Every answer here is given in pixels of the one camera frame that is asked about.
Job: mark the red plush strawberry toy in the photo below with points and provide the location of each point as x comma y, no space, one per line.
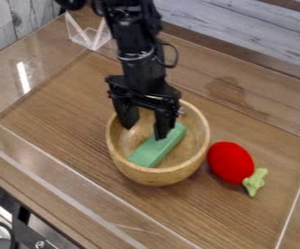
232,164

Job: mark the clear acrylic tray walls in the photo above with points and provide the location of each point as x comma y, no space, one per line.
55,106

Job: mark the clear acrylic corner bracket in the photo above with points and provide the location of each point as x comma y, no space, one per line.
89,37

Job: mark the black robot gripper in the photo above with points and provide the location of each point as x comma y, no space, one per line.
142,87

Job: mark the green rectangular block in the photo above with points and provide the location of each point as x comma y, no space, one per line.
153,150

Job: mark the black table leg bracket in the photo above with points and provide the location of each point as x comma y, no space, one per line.
34,233

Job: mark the brown wooden bowl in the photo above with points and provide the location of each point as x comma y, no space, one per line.
183,159

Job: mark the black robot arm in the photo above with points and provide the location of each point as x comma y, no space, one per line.
134,23

